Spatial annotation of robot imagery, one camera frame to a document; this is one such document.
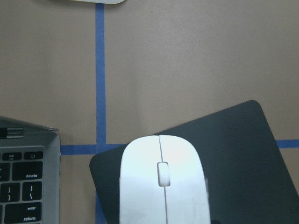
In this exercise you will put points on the white computer mouse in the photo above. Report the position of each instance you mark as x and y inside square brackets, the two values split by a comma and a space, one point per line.
[162, 182]

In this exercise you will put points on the black mouse pad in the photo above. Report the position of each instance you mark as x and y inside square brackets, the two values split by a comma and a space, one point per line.
[246, 177]

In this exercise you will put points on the grey laptop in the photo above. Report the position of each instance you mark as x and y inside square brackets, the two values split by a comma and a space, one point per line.
[29, 173]

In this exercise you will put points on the white desk lamp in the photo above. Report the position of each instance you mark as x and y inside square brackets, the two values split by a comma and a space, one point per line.
[110, 2]

